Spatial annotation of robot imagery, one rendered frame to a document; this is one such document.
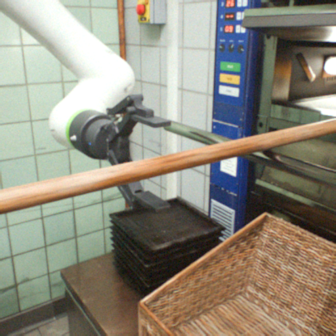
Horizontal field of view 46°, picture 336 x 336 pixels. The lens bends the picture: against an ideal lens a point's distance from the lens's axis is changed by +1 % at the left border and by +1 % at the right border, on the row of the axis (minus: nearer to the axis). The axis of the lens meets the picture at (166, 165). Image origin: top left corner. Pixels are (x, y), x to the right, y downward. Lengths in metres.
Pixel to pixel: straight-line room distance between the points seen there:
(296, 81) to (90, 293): 0.93
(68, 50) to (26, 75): 0.89
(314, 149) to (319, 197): 0.13
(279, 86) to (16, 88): 1.05
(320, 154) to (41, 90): 1.16
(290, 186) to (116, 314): 0.64
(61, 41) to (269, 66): 0.62
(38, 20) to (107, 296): 0.86
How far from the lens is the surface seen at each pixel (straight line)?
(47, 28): 0.87
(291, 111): 1.17
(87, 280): 1.42
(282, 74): 1.24
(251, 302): 1.31
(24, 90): 1.75
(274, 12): 1.02
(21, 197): 0.51
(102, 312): 1.28
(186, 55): 1.51
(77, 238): 2.04
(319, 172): 0.68
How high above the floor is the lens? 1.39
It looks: 19 degrees down
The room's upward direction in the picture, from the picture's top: straight up
